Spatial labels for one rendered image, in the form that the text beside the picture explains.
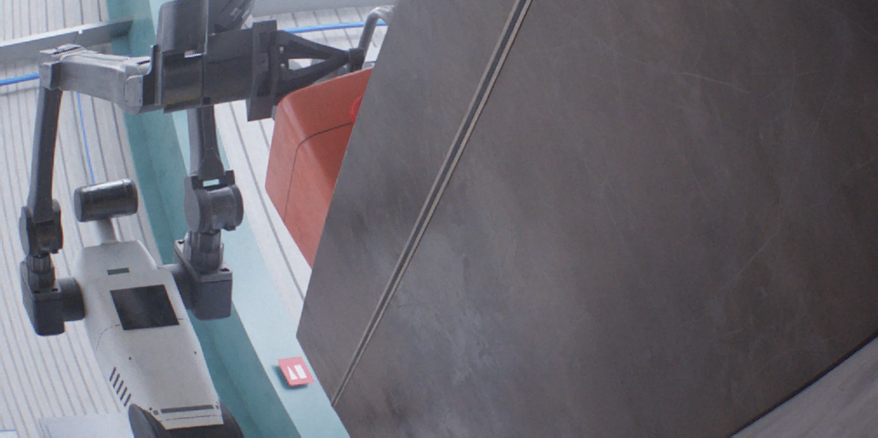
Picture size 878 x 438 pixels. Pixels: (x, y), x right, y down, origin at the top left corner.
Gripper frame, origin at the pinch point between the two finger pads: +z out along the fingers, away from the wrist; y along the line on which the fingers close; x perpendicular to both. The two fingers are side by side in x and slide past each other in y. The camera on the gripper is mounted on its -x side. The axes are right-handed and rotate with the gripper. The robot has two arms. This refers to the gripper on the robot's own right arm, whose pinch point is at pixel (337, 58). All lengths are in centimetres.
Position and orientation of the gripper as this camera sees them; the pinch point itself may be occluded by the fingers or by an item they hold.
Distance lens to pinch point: 112.7
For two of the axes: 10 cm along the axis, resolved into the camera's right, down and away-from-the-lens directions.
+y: -1.8, 4.4, 8.8
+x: 1.9, 8.9, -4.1
